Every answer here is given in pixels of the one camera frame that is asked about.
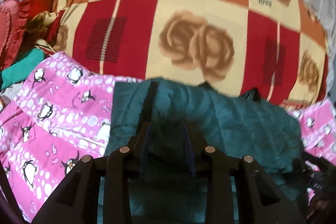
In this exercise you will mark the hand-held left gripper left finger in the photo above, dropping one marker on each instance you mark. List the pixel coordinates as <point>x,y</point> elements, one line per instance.
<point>145,151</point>

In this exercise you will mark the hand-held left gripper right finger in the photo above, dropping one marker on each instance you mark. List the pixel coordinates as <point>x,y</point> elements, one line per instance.
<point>190,151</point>

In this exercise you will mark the teal quilted puffer jacket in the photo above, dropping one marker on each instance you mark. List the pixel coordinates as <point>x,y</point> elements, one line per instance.
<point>236,119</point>

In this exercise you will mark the pile of red clothes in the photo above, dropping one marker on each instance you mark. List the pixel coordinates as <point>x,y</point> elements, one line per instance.
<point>10,29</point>

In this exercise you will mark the pink penguin print blanket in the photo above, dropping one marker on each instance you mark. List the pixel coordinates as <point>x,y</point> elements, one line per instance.
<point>60,113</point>

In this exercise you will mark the rose print checkered quilt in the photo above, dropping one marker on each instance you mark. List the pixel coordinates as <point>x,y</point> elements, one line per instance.
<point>197,29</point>

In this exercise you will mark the green cloth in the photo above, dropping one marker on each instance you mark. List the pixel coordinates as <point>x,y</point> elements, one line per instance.
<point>23,65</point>

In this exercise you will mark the brown patterned cloth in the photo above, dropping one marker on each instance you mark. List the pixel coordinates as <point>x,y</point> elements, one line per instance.
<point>43,23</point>

